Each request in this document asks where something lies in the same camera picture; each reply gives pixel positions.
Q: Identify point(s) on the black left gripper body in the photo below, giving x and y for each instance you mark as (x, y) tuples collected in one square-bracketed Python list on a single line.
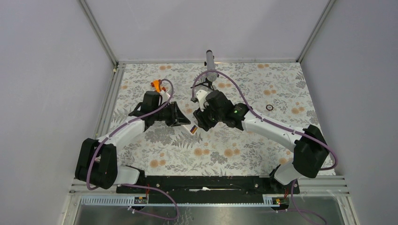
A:
[(169, 114)]

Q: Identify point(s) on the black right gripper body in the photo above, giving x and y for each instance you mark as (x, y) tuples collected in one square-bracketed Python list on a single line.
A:
[(208, 118)]

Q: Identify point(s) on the white air conditioner remote control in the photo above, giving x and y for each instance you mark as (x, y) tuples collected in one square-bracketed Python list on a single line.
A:
[(188, 128)]

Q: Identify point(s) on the orange battery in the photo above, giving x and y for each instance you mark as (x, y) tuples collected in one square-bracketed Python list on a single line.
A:
[(193, 129)]

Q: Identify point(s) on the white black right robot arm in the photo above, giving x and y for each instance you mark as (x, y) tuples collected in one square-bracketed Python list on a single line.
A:
[(307, 144)]

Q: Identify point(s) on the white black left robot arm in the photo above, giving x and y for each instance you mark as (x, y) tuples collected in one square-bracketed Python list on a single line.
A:
[(97, 164)]

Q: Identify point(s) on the orange toy car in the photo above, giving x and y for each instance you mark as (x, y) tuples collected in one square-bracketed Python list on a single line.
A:
[(157, 85)]

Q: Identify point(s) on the floral patterned table mat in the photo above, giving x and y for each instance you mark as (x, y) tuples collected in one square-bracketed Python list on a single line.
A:
[(277, 90)]

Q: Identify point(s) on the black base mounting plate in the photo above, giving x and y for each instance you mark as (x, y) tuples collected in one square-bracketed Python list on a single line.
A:
[(208, 189)]

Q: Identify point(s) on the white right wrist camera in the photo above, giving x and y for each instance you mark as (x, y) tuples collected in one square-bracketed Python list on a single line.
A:
[(200, 98)]

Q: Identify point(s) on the aluminium frame rail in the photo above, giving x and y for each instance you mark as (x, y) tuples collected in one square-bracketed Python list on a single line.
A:
[(98, 32)]

